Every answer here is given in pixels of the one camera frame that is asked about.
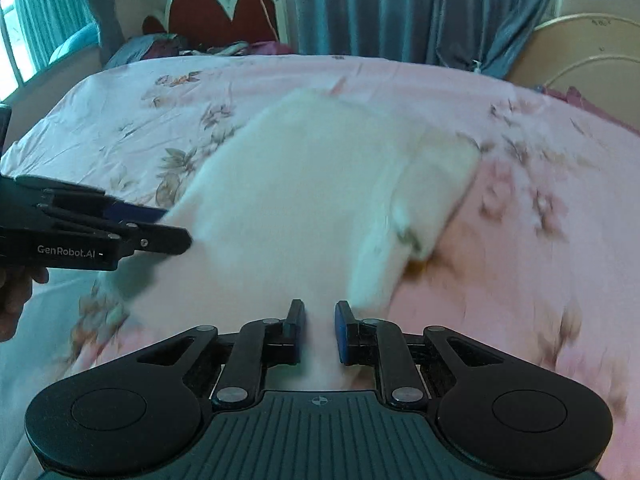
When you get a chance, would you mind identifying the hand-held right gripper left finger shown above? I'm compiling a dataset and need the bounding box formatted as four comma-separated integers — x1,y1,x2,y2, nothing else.
135,299,307,409

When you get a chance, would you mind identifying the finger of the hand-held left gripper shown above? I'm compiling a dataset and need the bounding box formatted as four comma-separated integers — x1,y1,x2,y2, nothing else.
102,199,170,225
106,220,194,257

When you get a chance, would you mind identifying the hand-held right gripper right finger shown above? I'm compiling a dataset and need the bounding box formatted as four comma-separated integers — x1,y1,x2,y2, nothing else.
333,299,507,409

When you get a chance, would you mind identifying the white small garment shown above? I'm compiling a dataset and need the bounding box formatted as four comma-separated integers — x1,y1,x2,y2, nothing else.
131,87,484,392

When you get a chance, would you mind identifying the dark clothes pile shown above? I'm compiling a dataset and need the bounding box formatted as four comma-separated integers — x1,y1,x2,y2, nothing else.
102,31,297,70

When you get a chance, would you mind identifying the person's left hand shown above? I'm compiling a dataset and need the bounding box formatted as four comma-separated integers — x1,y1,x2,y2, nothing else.
0,265,50,344

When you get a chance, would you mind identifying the pink floral bedsheet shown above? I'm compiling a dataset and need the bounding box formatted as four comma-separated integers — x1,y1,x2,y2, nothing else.
0,52,640,480

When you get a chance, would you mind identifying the teal window curtain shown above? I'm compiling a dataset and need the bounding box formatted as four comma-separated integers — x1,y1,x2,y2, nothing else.
0,0,127,70

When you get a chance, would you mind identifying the blue-grey curtain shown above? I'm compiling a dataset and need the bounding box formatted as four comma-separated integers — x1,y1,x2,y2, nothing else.
290,0,569,80

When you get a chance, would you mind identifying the round beige board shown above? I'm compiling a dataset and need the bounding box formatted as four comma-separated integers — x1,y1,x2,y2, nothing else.
504,12,640,135

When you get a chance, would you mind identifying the window with white frame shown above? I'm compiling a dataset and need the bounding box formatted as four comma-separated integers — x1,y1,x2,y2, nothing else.
0,0,36,107

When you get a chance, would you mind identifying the red headboard with white frame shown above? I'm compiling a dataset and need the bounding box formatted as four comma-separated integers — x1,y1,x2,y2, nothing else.
141,0,292,55

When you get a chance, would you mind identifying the thin hanging cord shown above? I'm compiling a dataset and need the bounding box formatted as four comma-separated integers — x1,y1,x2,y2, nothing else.
256,0,281,42

